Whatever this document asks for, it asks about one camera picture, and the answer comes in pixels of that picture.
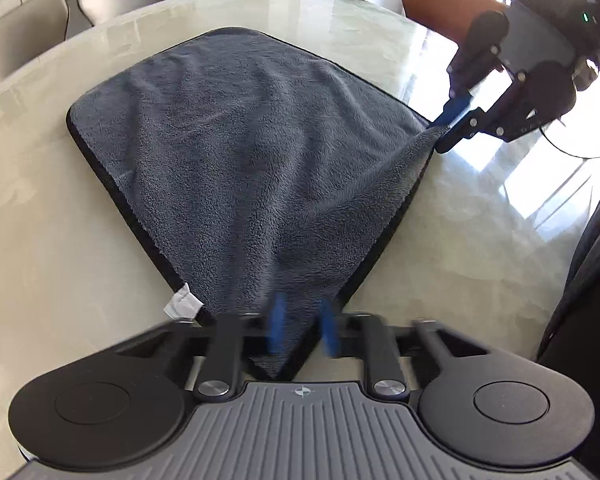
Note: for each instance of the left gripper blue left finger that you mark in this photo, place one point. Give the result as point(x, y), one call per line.
point(237, 337)

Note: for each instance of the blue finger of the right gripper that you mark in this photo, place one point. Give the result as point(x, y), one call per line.
point(533, 100)
point(474, 60)

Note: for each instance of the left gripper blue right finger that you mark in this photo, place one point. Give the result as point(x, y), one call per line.
point(367, 338)

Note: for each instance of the grey and blue towel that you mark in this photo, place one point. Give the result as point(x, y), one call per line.
point(251, 169)

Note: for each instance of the brown leather chair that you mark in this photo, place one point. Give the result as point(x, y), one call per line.
point(449, 18)

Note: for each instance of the beige dining chair left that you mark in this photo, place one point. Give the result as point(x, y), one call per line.
point(30, 30)

